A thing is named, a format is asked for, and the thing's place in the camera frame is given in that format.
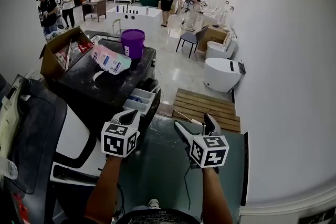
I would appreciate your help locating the cream plastic housing part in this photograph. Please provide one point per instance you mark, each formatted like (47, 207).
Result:
(10, 118)

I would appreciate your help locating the wooden slat platform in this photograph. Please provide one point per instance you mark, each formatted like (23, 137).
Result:
(207, 107)

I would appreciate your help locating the white detergent drawer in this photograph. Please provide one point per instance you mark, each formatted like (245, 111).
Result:
(140, 101)

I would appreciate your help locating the purple bucket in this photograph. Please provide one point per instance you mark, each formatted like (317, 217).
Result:
(132, 44)

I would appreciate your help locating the person's left forearm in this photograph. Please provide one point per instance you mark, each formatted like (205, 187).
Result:
(105, 189)

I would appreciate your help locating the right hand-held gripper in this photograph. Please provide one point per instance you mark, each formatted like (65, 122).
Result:
(210, 152)

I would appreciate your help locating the brown carton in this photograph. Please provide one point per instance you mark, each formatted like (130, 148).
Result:
(214, 36)

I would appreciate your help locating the pink detergent bag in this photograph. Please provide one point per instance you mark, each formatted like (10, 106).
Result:
(110, 60)

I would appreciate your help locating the white toilet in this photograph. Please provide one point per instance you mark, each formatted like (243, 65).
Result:
(214, 14)
(220, 76)
(218, 49)

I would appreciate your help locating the person's right forearm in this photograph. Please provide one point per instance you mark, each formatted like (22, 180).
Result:
(216, 194)

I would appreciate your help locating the black white top-load washing machine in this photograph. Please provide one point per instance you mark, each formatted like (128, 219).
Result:
(47, 139)

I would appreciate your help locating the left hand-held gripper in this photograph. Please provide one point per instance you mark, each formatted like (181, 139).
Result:
(115, 143)

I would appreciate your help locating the white bathtub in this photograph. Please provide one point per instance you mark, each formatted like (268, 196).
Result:
(141, 19)

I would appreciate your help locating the wooden desk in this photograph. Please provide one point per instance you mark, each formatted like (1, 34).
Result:
(94, 6)

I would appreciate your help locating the person's black t-shirt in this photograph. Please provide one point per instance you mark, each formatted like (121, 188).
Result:
(160, 217)

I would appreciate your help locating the person's left shoe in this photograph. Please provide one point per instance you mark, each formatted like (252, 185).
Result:
(153, 203)

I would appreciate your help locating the black front-load washing machine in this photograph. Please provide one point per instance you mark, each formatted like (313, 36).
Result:
(105, 86)

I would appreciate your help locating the dark grey chair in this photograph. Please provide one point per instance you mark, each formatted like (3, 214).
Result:
(190, 38)

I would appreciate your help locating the open cardboard box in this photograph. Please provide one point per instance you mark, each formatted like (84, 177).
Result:
(51, 65)

